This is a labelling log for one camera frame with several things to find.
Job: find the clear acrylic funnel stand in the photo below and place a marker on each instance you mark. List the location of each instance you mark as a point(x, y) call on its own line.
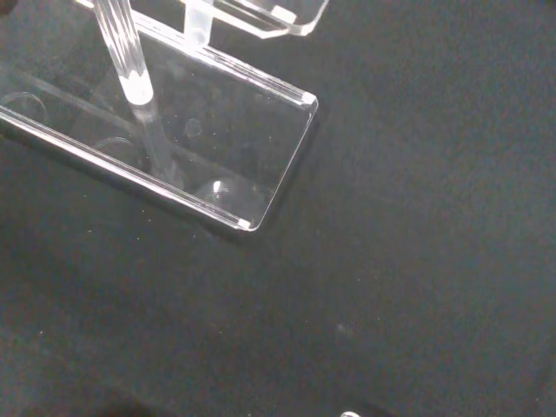
point(239, 130)

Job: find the small glass round-bottom flask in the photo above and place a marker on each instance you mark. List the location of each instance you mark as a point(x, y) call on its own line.
point(348, 414)

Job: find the black bench cloth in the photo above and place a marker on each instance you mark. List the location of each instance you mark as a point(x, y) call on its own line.
point(391, 217)

